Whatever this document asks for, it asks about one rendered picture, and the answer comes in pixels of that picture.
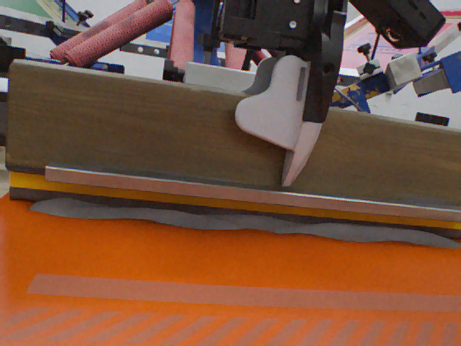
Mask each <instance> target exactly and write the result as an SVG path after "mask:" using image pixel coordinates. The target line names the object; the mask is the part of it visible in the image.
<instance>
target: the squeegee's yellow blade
mask: <svg viewBox="0 0 461 346"><path fill-rule="evenodd" d="M10 186H11V187H19V188H27V189H42V190H50V191H58V192H66V193H74V194H91V195H102V196H113V197H121V198H130V199H145V200H154V201H162V202H170V203H186V204H195V205H202V206H212V207H220V208H236V209H244V210H253V211H260V212H270V213H285V214H293V215H302V216H307V215H310V216H318V217H334V218H341V219H351V220H358V221H367V222H390V223H397V224H406V225H413V226H422V227H423V226H429V227H444V228H453V229H460V230H461V222H445V221H437V220H430V219H422V218H414V217H392V216H385V215H377V214H369V213H354V212H347V211H346V212H339V211H331V210H323V209H316V208H301V207H292V206H285V205H276V204H269V203H245V202H237V201H229V200H220V199H205V198H198V197H189V196H182V195H173V194H158V193H151V192H142V191H135V190H127V189H112V188H105V187H96V186H89V185H75V184H67V183H58V182H51V181H47V180H45V175H36V174H29V173H21V172H14V171H10Z"/></svg>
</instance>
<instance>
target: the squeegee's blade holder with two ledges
mask: <svg viewBox="0 0 461 346"><path fill-rule="evenodd" d="M45 180H47V181H51V182H58V183H67V184H75V185H89V186H96V187H105V188H112V189H127V190H135V191H142V192H151V193H158V194H173V195H182V196H189V197H198V198H205V199H220V200H229V201H237V202H245V203H269V204H276V205H285V206H292V207H301V208H316V209H323V210H331V211H339V212H346V211H347V212H354V213H369V214H377V215H385V216H392V217H414V218H422V219H430V220H437V221H445V222H461V207H455V206H449V205H442V204H435V203H415V202H408V201H401V200H394V199H381V198H374V197H366V196H353V195H345V194H332V193H324V192H317V191H310V190H302V189H289V188H282V187H275V186H267V185H247V184H239V183H232V182H225V181H217V180H203V179H196V178H188V177H182V176H174V175H160V174H153V173H146V172H139V171H126V170H118V169H110V168H104V167H89V166H76V165H69V164H63V163H55V162H50V163H49V164H48V165H47V166H46V167H45Z"/></svg>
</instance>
